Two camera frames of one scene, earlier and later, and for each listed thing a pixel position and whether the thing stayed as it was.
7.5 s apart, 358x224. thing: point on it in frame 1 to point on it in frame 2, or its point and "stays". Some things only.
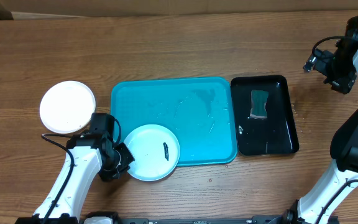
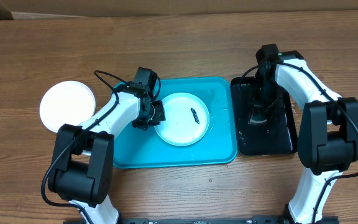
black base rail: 294,218 stays
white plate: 66,107 stays
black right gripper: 319,62 to 258,109
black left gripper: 107,175 to 160,116
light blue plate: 155,151 to 187,120
